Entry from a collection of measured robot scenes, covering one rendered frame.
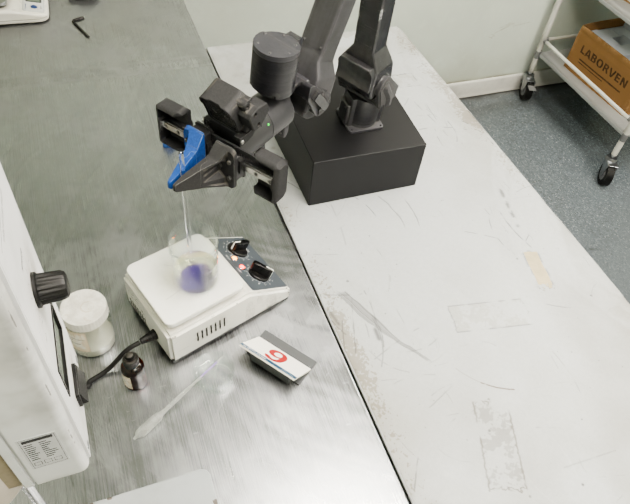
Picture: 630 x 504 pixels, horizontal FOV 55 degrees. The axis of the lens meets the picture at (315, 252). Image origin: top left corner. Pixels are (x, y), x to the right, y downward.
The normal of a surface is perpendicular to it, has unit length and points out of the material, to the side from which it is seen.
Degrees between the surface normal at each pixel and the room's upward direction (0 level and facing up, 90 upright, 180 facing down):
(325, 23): 69
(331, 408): 0
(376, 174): 90
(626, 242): 0
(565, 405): 0
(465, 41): 90
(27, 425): 90
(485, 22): 90
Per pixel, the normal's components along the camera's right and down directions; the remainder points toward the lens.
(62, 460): 0.34, 0.73
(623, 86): -0.91, 0.27
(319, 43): -0.52, 0.31
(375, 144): 0.13, -0.59
